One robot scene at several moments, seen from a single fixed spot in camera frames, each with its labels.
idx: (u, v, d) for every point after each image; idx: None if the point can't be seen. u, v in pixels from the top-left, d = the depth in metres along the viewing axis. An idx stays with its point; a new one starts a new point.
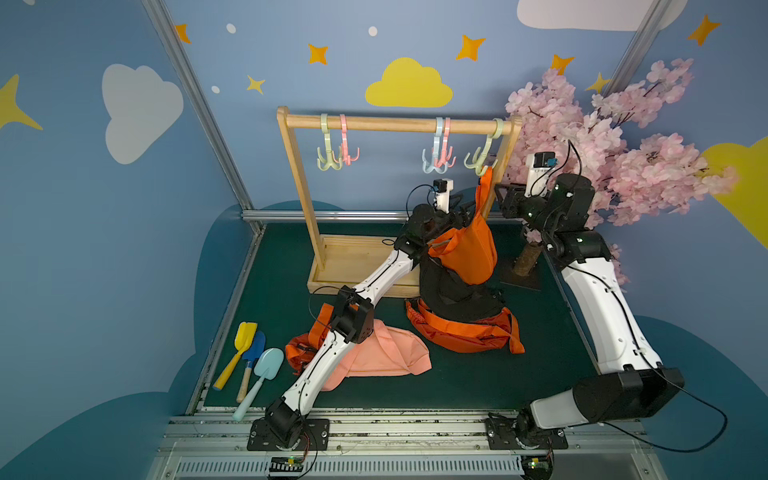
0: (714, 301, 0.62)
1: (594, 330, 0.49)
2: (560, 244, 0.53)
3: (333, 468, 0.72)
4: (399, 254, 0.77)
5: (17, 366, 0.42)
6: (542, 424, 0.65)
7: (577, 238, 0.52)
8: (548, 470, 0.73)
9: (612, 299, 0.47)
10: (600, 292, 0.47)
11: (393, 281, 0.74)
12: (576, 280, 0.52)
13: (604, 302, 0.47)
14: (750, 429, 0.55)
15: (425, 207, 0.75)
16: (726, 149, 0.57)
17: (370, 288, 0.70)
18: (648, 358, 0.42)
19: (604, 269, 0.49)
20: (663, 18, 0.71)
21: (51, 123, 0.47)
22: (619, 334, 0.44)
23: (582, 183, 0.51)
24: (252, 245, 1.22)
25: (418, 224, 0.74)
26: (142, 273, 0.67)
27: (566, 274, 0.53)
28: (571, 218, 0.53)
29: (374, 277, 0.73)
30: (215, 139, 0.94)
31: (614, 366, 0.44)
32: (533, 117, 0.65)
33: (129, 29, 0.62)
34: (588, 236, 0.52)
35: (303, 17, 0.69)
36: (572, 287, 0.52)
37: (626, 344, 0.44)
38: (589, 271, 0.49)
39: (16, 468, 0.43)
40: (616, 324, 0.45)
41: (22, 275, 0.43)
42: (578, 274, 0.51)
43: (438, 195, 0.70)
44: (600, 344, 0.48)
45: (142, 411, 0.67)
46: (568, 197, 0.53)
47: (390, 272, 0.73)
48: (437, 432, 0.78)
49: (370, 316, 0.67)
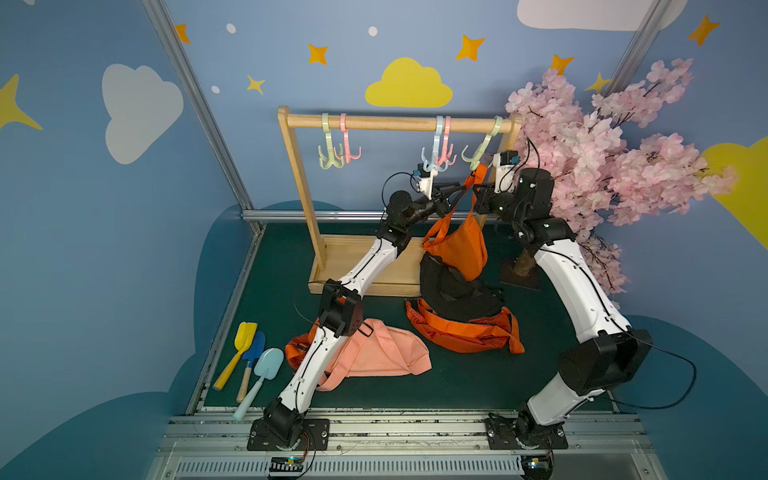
0: (715, 302, 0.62)
1: (570, 306, 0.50)
2: (529, 231, 0.57)
3: (333, 468, 0.72)
4: (383, 243, 0.76)
5: (18, 366, 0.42)
6: (542, 421, 0.65)
7: (545, 225, 0.56)
8: (547, 470, 0.73)
9: (581, 274, 0.51)
10: (570, 269, 0.52)
11: (377, 273, 0.72)
12: (547, 261, 0.56)
13: (574, 278, 0.51)
14: (752, 430, 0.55)
15: (401, 194, 0.73)
16: (726, 150, 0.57)
17: (357, 279, 0.69)
18: (618, 322, 0.46)
19: (571, 249, 0.53)
20: (663, 18, 0.71)
21: (51, 124, 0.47)
22: (591, 303, 0.48)
23: (542, 174, 0.56)
24: (252, 245, 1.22)
25: (398, 213, 0.72)
26: (142, 273, 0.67)
27: (537, 258, 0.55)
28: (537, 207, 0.58)
29: (359, 268, 0.71)
30: (215, 139, 0.94)
31: (589, 334, 0.48)
32: (533, 117, 0.65)
33: (129, 29, 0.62)
34: (554, 222, 0.57)
35: (303, 18, 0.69)
36: (545, 268, 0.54)
37: (598, 311, 0.47)
38: (557, 251, 0.54)
39: (16, 468, 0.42)
40: (587, 295, 0.49)
41: (23, 275, 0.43)
42: (548, 255, 0.55)
43: (422, 181, 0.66)
44: (576, 318, 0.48)
45: (142, 411, 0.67)
46: (531, 188, 0.58)
47: (376, 261, 0.72)
48: (438, 432, 0.78)
49: (359, 309, 0.66)
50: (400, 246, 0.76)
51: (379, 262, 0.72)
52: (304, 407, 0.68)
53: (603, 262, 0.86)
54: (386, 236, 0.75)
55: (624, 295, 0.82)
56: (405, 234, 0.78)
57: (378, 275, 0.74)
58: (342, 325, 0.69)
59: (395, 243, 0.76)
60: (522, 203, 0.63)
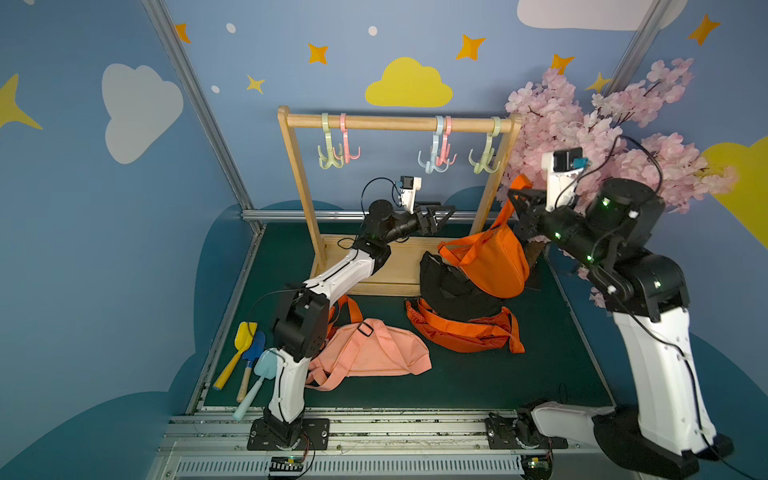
0: (715, 302, 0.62)
1: (646, 396, 0.41)
2: (627, 283, 0.37)
3: (333, 467, 0.72)
4: (358, 253, 0.67)
5: (19, 365, 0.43)
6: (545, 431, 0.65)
7: (656, 281, 0.36)
8: (547, 470, 0.73)
9: (684, 369, 0.37)
10: (674, 364, 0.37)
11: (350, 282, 0.61)
12: (639, 341, 0.39)
13: (676, 380, 0.37)
14: (753, 430, 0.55)
15: (382, 204, 0.66)
16: (727, 149, 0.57)
17: (325, 284, 0.57)
18: (705, 435, 0.37)
19: (678, 327, 0.37)
20: (663, 18, 0.71)
21: (52, 123, 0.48)
22: (684, 414, 0.37)
23: (648, 197, 0.35)
24: (252, 245, 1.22)
25: (377, 224, 0.65)
26: (142, 272, 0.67)
27: (620, 317, 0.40)
28: (630, 244, 0.37)
29: (330, 272, 0.60)
30: (215, 139, 0.94)
31: (666, 444, 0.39)
32: (533, 116, 0.65)
33: (129, 29, 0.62)
34: (666, 272, 0.37)
35: (303, 17, 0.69)
36: (626, 337, 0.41)
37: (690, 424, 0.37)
38: (663, 337, 0.36)
39: (16, 468, 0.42)
40: (683, 404, 0.37)
41: (22, 274, 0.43)
42: (648, 340, 0.38)
43: (405, 192, 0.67)
44: (650, 412, 0.40)
45: (142, 411, 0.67)
46: (629, 219, 0.37)
47: (350, 270, 0.62)
48: (438, 432, 0.78)
49: (322, 321, 0.53)
50: (376, 263, 0.67)
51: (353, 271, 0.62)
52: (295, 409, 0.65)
53: None
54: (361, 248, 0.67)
55: None
56: (384, 248, 0.70)
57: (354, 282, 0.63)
58: (299, 339, 0.54)
59: (373, 255, 0.67)
60: (609, 239, 0.41)
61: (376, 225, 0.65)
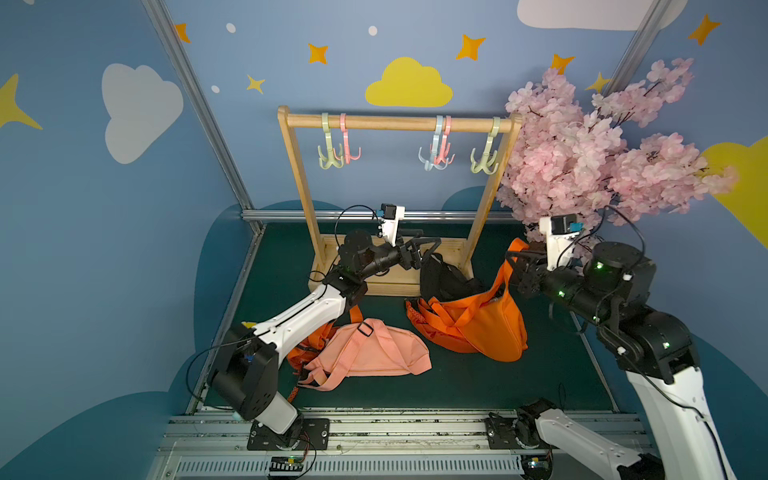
0: (717, 303, 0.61)
1: (670, 454, 0.40)
2: (637, 344, 0.38)
3: (333, 467, 0.72)
4: (328, 290, 0.59)
5: (19, 364, 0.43)
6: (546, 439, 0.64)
7: (665, 341, 0.37)
8: (547, 470, 0.73)
9: (704, 429, 0.36)
10: (692, 424, 0.37)
11: (312, 325, 0.53)
12: (657, 404, 0.39)
13: (695, 442, 0.37)
14: (753, 430, 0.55)
15: (360, 234, 0.59)
16: (726, 149, 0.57)
17: (278, 330, 0.48)
18: None
19: (694, 387, 0.37)
20: (663, 18, 0.71)
21: (51, 123, 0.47)
22: (709, 475, 0.36)
23: (640, 260, 0.38)
24: (252, 245, 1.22)
25: (353, 259, 0.56)
26: (142, 272, 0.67)
27: (631, 376, 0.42)
28: (631, 304, 0.40)
29: (286, 316, 0.51)
30: (215, 139, 0.94)
31: None
32: (533, 116, 0.65)
33: (129, 29, 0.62)
34: (673, 332, 0.38)
35: (303, 16, 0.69)
36: (642, 397, 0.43)
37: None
38: (680, 399, 0.37)
39: (16, 469, 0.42)
40: (707, 465, 0.36)
41: (22, 274, 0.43)
42: (664, 402, 0.38)
43: (387, 224, 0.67)
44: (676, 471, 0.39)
45: (142, 411, 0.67)
46: (625, 281, 0.40)
47: (311, 312, 0.53)
48: (438, 432, 0.78)
49: (265, 378, 0.44)
50: (349, 299, 0.59)
51: (315, 313, 0.53)
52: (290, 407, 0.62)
53: None
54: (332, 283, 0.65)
55: None
56: (359, 284, 0.62)
57: (320, 323, 0.55)
58: (239, 399, 0.45)
59: (344, 292, 0.59)
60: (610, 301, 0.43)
61: (352, 260, 0.57)
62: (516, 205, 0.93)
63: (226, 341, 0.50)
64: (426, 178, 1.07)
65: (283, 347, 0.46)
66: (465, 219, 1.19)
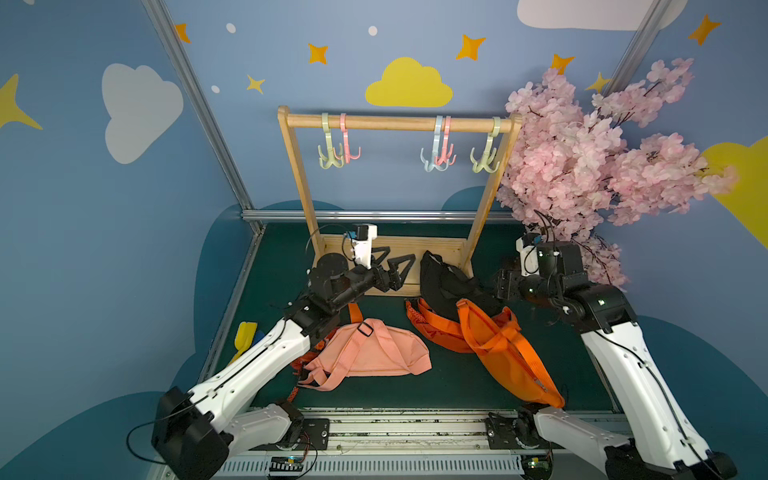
0: (718, 304, 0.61)
1: (631, 412, 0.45)
2: (579, 304, 0.46)
3: (333, 467, 0.72)
4: (286, 330, 0.51)
5: (18, 365, 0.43)
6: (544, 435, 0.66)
7: (599, 299, 0.45)
8: (547, 470, 0.73)
9: (647, 375, 0.41)
10: (634, 368, 0.42)
11: (268, 376, 0.48)
12: (606, 357, 0.46)
13: (640, 382, 0.41)
14: (753, 431, 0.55)
15: (333, 260, 0.53)
16: (726, 150, 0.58)
17: (219, 393, 0.42)
18: (696, 448, 0.38)
19: (632, 338, 0.43)
20: (663, 17, 0.70)
21: (51, 122, 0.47)
22: (663, 421, 0.39)
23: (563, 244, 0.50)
24: (252, 245, 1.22)
25: (322, 282, 0.50)
26: (141, 272, 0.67)
27: (587, 340, 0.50)
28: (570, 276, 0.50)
29: (235, 368, 0.45)
30: (215, 139, 0.94)
31: (663, 462, 0.39)
32: (533, 116, 0.65)
33: (129, 28, 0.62)
34: (607, 296, 0.46)
35: (303, 17, 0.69)
36: (596, 354, 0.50)
37: (672, 432, 0.39)
38: (617, 342, 0.43)
39: (16, 469, 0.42)
40: (657, 409, 0.40)
41: (22, 274, 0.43)
42: (607, 345, 0.44)
43: (359, 245, 0.66)
44: (640, 431, 0.42)
45: (142, 411, 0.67)
46: (557, 256, 0.52)
47: (262, 364, 0.46)
48: (437, 432, 0.78)
49: (203, 450, 0.39)
50: (316, 333, 0.53)
51: (268, 359, 0.47)
52: (282, 416, 0.62)
53: (603, 262, 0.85)
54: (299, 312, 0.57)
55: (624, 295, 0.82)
56: (329, 314, 0.55)
57: (278, 370, 0.50)
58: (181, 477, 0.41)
59: (312, 323, 0.53)
60: (555, 277, 0.55)
61: (319, 283, 0.50)
62: (516, 207, 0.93)
63: (162, 411, 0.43)
64: (426, 178, 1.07)
65: (224, 414, 0.41)
66: (465, 219, 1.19)
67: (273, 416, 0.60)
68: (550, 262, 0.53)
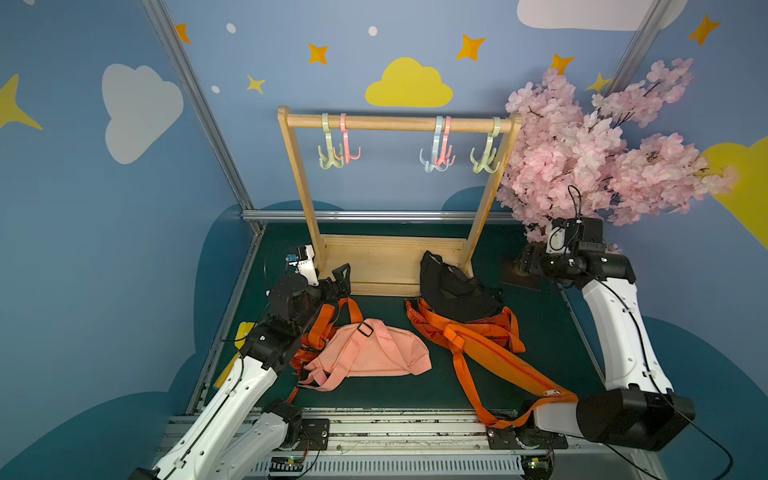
0: (718, 304, 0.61)
1: (607, 348, 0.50)
2: (583, 261, 0.53)
3: (333, 467, 0.72)
4: (246, 367, 0.49)
5: (18, 365, 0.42)
6: (542, 427, 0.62)
7: (602, 258, 0.52)
8: (547, 470, 0.73)
9: (629, 319, 0.46)
10: (618, 311, 0.47)
11: (240, 418, 0.46)
12: (598, 306, 0.51)
13: (620, 321, 0.46)
14: (752, 431, 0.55)
15: (290, 279, 0.53)
16: (725, 150, 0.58)
17: (189, 458, 0.40)
18: (657, 379, 0.41)
19: (626, 292, 0.48)
20: (663, 18, 0.71)
21: (51, 123, 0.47)
22: (630, 353, 0.44)
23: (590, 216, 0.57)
24: (252, 245, 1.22)
25: (285, 304, 0.50)
26: (141, 272, 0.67)
27: (585, 291, 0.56)
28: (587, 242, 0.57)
29: (200, 424, 0.43)
30: (215, 139, 0.94)
31: (621, 382, 0.43)
32: (533, 117, 0.65)
33: (128, 27, 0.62)
34: (612, 258, 0.52)
35: (303, 17, 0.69)
36: (589, 304, 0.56)
37: (636, 363, 0.43)
38: (610, 290, 0.49)
39: (17, 469, 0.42)
40: (629, 344, 0.44)
41: (22, 274, 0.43)
42: (598, 290, 0.51)
43: (304, 264, 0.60)
44: (610, 362, 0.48)
45: (142, 411, 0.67)
46: (578, 224, 0.59)
47: (228, 411, 0.45)
48: (437, 432, 0.78)
49: None
50: (281, 357, 0.51)
51: (238, 405, 0.45)
52: (276, 424, 0.62)
53: None
54: (259, 340, 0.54)
55: None
56: (289, 337, 0.53)
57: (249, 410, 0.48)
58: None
59: (278, 347, 0.51)
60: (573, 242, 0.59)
61: (284, 306, 0.50)
62: (516, 208, 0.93)
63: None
64: (426, 178, 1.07)
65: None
66: (465, 219, 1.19)
67: (267, 428, 0.60)
68: (572, 230, 0.61)
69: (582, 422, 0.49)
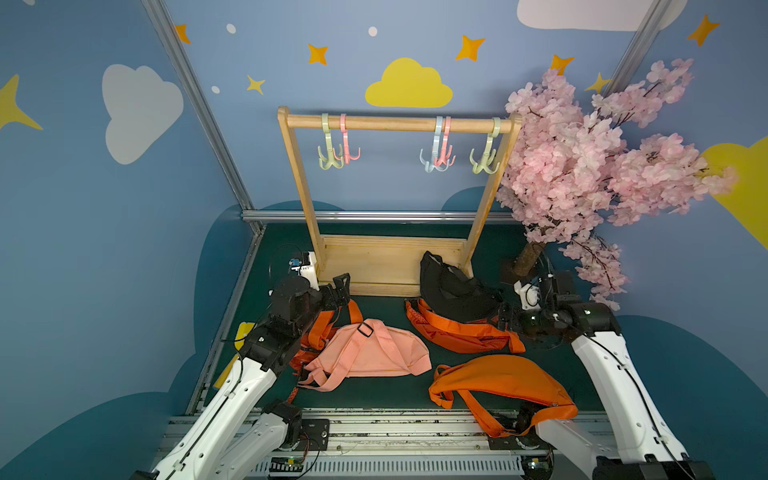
0: (718, 304, 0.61)
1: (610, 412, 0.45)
2: (567, 315, 0.53)
3: (333, 468, 0.72)
4: (245, 369, 0.49)
5: (18, 365, 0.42)
6: (541, 435, 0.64)
7: (585, 310, 0.52)
8: (547, 470, 0.73)
9: (627, 376, 0.45)
10: (614, 370, 0.46)
11: (240, 418, 0.46)
12: (593, 364, 0.50)
13: (618, 380, 0.45)
14: (751, 431, 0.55)
15: (291, 281, 0.54)
16: (726, 150, 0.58)
17: (189, 459, 0.40)
18: (670, 447, 0.40)
19: (616, 345, 0.48)
20: (663, 19, 0.71)
21: (51, 123, 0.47)
22: (637, 417, 0.42)
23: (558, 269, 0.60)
24: (252, 245, 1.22)
25: (287, 304, 0.51)
26: (141, 272, 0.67)
27: (576, 348, 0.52)
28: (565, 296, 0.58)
29: (200, 424, 0.43)
30: (215, 139, 0.94)
31: (635, 455, 0.41)
32: (533, 117, 0.65)
33: (128, 28, 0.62)
34: (594, 308, 0.52)
35: (303, 18, 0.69)
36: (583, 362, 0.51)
37: (646, 428, 0.41)
38: (600, 346, 0.48)
39: (17, 469, 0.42)
40: (633, 406, 0.43)
41: (23, 274, 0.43)
42: (589, 347, 0.50)
43: (305, 270, 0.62)
44: (617, 428, 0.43)
45: (142, 411, 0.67)
46: (550, 278, 0.61)
47: (230, 410, 0.45)
48: (438, 432, 0.78)
49: None
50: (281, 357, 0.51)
51: (241, 403, 0.46)
52: (276, 424, 0.62)
53: (603, 262, 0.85)
54: (260, 342, 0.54)
55: (624, 294, 0.82)
56: (289, 339, 0.53)
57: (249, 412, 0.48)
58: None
59: (277, 347, 0.51)
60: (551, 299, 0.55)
61: (286, 306, 0.52)
62: (516, 208, 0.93)
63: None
64: (426, 178, 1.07)
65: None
66: (465, 219, 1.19)
67: (266, 428, 0.60)
68: (545, 285, 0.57)
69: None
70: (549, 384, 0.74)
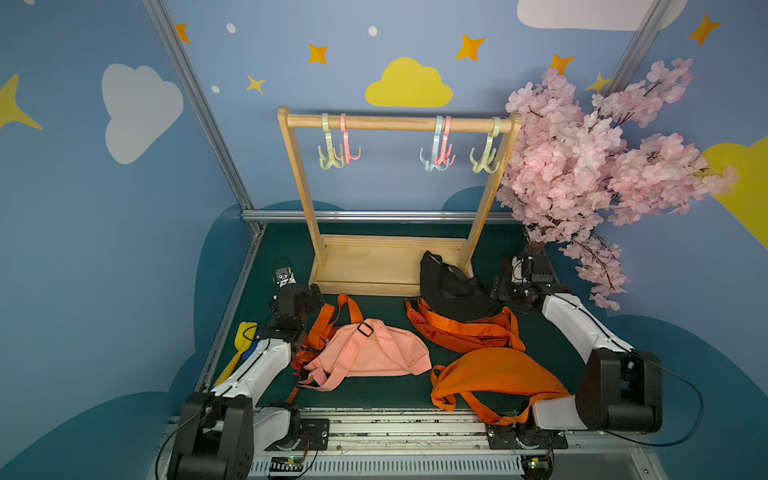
0: (720, 303, 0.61)
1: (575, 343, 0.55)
2: (535, 291, 0.66)
3: (332, 468, 0.72)
4: (270, 342, 0.60)
5: (17, 365, 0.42)
6: (542, 424, 0.65)
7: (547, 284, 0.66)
8: (547, 470, 0.73)
9: (582, 312, 0.56)
10: (570, 308, 0.58)
11: (267, 378, 0.53)
12: (558, 313, 0.61)
13: (574, 314, 0.56)
14: (752, 431, 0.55)
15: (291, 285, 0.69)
16: (726, 150, 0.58)
17: (240, 383, 0.48)
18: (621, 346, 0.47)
19: (576, 299, 0.60)
20: (663, 18, 0.71)
21: (50, 123, 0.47)
22: (591, 331, 0.51)
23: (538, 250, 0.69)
24: (252, 245, 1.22)
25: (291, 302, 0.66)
26: (141, 272, 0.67)
27: (543, 308, 0.65)
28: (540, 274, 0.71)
29: (242, 370, 0.51)
30: (215, 139, 0.94)
31: None
32: (533, 116, 0.65)
33: (128, 28, 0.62)
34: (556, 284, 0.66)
35: (303, 18, 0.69)
36: (553, 318, 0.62)
37: (600, 336, 0.50)
38: (561, 298, 0.61)
39: (17, 469, 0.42)
40: (587, 325, 0.53)
41: (21, 274, 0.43)
42: (553, 300, 0.62)
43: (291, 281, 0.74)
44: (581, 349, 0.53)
45: (142, 411, 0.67)
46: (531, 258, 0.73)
47: (264, 362, 0.54)
48: (437, 432, 0.78)
49: (245, 432, 0.42)
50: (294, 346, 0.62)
51: (266, 373, 0.52)
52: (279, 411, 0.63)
53: (603, 262, 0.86)
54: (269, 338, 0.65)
55: (624, 294, 0.82)
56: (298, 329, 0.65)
57: (268, 384, 0.53)
58: (221, 471, 0.41)
59: (287, 339, 0.62)
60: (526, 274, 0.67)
61: (290, 304, 0.66)
62: (516, 208, 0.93)
63: (187, 410, 0.42)
64: (426, 178, 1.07)
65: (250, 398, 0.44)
66: (465, 219, 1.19)
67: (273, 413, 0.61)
68: (526, 264, 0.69)
69: (587, 420, 0.48)
70: (546, 378, 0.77)
